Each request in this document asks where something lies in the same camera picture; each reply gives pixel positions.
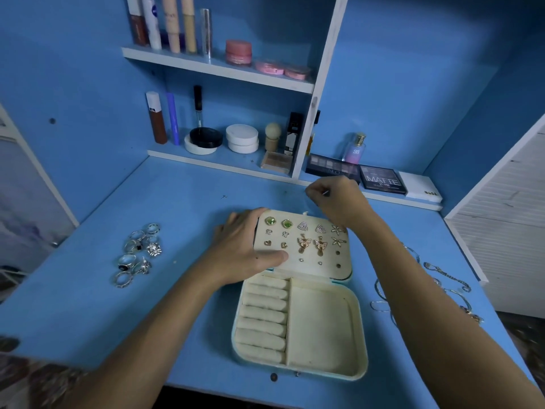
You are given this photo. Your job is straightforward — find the white shelf unit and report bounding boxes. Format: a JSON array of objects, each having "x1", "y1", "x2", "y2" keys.
[{"x1": 121, "y1": 0, "x2": 444, "y2": 212}]

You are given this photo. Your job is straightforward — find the tall beige cosmetic tube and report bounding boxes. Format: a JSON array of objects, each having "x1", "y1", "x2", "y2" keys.
[{"x1": 162, "y1": 0, "x2": 182, "y2": 55}]

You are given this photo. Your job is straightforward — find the thin dark cosmetic bottle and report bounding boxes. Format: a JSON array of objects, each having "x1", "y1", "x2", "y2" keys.
[{"x1": 305, "y1": 110, "x2": 321, "y2": 157}]

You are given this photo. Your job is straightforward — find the black makeup brush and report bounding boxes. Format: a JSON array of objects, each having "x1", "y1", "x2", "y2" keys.
[{"x1": 193, "y1": 85, "x2": 206, "y2": 131}]

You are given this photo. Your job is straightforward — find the black lettered eyeshadow palette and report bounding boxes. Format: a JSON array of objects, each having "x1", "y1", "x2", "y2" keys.
[{"x1": 358, "y1": 165, "x2": 408, "y2": 196}]

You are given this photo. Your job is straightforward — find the white framed marbled panel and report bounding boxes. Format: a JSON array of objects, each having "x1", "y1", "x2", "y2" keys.
[{"x1": 0, "y1": 102, "x2": 80, "y2": 286}]

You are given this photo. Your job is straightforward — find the person's left forearm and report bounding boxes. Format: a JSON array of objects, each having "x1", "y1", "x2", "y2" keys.
[{"x1": 64, "y1": 272, "x2": 231, "y2": 409}]

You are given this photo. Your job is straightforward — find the blue cosmetic tube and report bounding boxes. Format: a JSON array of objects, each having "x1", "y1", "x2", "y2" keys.
[{"x1": 166, "y1": 91, "x2": 182, "y2": 147}]

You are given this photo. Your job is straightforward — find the beige makeup sponge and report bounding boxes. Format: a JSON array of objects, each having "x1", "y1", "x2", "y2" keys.
[{"x1": 264, "y1": 122, "x2": 283, "y2": 153}]

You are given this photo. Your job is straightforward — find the black cosmetic bottle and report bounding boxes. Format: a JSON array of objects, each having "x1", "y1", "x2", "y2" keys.
[{"x1": 285, "y1": 111, "x2": 304, "y2": 155}]

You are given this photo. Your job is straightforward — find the person's right forearm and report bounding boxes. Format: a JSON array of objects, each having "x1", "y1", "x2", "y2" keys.
[{"x1": 358, "y1": 219, "x2": 545, "y2": 409}]

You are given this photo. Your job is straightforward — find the white slatted cabinet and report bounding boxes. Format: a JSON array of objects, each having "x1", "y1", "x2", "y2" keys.
[{"x1": 445, "y1": 115, "x2": 545, "y2": 319}]

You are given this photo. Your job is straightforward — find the person's left hand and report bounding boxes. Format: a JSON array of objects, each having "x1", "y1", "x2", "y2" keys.
[{"x1": 204, "y1": 208, "x2": 291, "y2": 286}]

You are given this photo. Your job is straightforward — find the person's right hand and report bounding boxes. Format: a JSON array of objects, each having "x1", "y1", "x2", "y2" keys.
[{"x1": 305, "y1": 175, "x2": 376, "y2": 231}]

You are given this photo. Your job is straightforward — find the white tube blue label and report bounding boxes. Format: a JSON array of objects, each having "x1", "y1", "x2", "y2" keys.
[{"x1": 140, "y1": 0, "x2": 163, "y2": 52}]

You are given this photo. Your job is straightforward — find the short beige cosmetic tube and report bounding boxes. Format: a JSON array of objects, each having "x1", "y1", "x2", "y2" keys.
[{"x1": 181, "y1": 0, "x2": 199, "y2": 55}]

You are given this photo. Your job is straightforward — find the white round cream jar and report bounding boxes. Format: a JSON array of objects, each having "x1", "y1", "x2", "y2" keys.
[{"x1": 225, "y1": 123, "x2": 261, "y2": 155}]

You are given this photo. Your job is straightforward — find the brown lipstick tube white cap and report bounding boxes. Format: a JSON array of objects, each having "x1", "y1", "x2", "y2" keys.
[{"x1": 145, "y1": 91, "x2": 169, "y2": 145}]

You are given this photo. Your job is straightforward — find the pile of silver bracelets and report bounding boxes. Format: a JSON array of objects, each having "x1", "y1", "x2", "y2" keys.
[{"x1": 368, "y1": 243, "x2": 484, "y2": 327}]

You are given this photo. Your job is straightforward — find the small pink perfume bottle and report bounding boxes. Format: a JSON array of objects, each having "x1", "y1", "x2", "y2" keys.
[{"x1": 343, "y1": 132, "x2": 367, "y2": 164}]

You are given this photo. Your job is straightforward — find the dark eyeshadow palette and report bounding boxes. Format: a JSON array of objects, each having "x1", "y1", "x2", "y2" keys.
[{"x1": 305, "y1": 154, "x2": 361, "y2": 184}]

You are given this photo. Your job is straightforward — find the cream jewellery box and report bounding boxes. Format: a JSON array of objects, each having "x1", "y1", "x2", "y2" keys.
[{"x1": 232, "y1": 208, "x2": 370, "y2": 382}]

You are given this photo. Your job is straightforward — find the pile of silver rings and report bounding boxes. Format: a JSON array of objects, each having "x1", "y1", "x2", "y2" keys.
[{"x1": 112, "y1": 221, "x2": 164, "y2": 289}]

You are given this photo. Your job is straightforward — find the pink flat compact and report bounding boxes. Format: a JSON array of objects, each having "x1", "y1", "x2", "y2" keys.
[
  {"x1": 254, "y1": 61, "x2": 286, "y2": 77},
  {"x1": 283, "y1": 65, "x2": 312, "y2": 82}
]

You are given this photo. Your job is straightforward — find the white bowl black inside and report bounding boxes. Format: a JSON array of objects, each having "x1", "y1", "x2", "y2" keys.
[{"x1": 185, "y1": 127, "x2": 224, "y2": 156}]

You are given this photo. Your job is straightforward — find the white flat box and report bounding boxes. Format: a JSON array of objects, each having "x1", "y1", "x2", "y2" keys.
[{"x1": 399, "y1": 171, "x2": 444, "y2": 205}]

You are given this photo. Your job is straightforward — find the square brown powder compact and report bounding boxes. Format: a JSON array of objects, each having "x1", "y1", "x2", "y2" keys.
[{"x1": 261, "y1": 151, "x2": 294, "y2": 174}]

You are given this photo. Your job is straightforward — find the pink round jar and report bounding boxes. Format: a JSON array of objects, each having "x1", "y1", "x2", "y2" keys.
[{"x1": 225, "y1": 40, "x2": 254, "y2": 66}]

